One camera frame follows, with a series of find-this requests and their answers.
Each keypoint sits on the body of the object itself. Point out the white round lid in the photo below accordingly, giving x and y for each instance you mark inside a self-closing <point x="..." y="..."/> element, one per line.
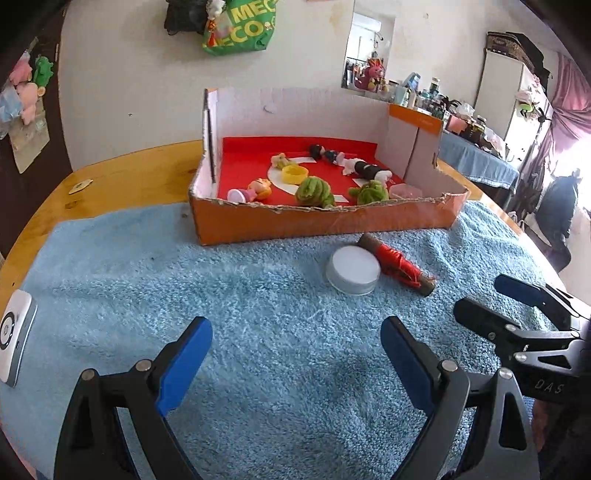
<point x="353" y="265"/>

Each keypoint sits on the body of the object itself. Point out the small green hanging plush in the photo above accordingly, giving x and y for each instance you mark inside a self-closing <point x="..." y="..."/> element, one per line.
<point x="526" y="109"/>

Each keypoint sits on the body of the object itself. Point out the small cream scrap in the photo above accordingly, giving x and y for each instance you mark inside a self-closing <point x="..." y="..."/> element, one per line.
<point x="81" y="186"/>

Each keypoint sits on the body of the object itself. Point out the cluster of bottles and jars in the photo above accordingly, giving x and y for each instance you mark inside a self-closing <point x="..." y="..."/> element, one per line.
<point x="443" y="106"/>

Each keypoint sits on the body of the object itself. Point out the large pink plush toy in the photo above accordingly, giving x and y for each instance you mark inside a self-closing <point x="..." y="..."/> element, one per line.
<point x="28" y="101"/>

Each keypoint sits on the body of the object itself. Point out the black and white doll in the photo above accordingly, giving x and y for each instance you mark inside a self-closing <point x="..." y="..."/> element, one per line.
<point x="367" y="170"/>

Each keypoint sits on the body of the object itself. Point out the brown stick with red wrap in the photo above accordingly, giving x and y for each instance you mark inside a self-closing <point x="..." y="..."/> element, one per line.
<point x="399" y="267"/>

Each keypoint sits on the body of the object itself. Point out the black doll with blue clothes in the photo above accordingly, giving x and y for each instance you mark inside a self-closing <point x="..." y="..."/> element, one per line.
<point x="325" y="153"/>

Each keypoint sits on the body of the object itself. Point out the green shopping bag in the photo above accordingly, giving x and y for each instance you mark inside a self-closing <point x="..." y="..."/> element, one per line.
<point x="244" y="27"/>

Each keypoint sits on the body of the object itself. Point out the dark patterned bag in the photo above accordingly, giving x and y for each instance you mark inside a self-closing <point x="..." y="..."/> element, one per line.
<point x="515" y="50"/>

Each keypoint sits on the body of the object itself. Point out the green plush toy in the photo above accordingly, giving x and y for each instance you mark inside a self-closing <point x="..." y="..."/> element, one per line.
<point x="44" y="71"/>

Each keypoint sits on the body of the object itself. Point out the white device with round button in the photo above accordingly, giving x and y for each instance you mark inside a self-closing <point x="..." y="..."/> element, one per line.
<point x="16" y="332"/>

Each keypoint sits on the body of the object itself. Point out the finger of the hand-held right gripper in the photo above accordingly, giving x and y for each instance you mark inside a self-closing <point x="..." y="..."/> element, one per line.
<point x="519" y="288"/>
<point x="480" y="316"/>

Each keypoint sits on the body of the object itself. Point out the orange cardboard box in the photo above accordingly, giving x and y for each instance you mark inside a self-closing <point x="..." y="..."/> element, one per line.
<point x="300" y="226"/>

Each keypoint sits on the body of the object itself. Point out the blue terry towel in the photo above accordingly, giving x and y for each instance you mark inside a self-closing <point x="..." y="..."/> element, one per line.
<point x="184" y="286"/>

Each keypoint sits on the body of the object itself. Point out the black hanging bag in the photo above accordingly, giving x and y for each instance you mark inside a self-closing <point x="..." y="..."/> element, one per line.
<point x="182" y="16"/>

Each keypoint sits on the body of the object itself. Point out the wall mirror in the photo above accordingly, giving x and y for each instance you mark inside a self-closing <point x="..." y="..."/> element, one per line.
<point x="369" y="37"/>

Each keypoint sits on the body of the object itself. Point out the pink girl figurine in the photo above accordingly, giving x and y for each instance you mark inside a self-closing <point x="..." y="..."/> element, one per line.
<point x="256" y="189"/>

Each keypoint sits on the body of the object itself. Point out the yellow plastic lid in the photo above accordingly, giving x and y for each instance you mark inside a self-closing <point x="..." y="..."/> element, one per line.
<point x="295" y="175"/>

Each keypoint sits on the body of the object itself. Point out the small pink plush toy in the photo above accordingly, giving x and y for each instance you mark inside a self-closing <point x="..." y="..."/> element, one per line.
<point x="22" y="71"/>

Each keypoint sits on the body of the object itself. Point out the black hanging clothing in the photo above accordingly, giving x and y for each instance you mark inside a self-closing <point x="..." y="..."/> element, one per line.
<point x="558" y="217"/>

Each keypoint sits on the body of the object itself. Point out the white cabinet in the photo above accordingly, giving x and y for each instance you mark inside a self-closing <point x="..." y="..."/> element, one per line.
<point x="501" y="97"/>

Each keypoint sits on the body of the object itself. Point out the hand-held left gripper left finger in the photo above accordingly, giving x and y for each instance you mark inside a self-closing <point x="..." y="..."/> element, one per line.
<point x="184" y="364"/>

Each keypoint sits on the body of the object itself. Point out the pink curtain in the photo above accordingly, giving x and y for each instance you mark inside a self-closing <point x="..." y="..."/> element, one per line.
<point x="572" y="87"/>

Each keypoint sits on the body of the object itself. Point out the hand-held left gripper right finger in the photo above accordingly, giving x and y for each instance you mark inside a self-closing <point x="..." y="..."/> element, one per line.
<point x="406" y="364"/>

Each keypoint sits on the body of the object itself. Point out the green fuzzy chenille toy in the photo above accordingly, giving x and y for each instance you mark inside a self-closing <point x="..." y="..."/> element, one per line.
<point x="371" y="193"/>
<point x="314" y="191"/>

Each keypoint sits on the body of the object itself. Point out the table with blue cloth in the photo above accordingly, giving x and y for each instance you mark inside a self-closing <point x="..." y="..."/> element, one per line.
<point x="475" y="159"/>

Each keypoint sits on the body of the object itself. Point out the red plush dragon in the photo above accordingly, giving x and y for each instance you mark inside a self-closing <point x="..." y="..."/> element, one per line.
<point x="371" y="74"/>

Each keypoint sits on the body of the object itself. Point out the clear plastic paper sleeve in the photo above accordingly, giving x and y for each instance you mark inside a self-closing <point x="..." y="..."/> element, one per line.
<point x="28" y="147"/>

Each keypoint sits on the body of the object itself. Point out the light blue plush toy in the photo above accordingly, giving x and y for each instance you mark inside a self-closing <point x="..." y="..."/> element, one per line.
<point x="9" y="106"/>

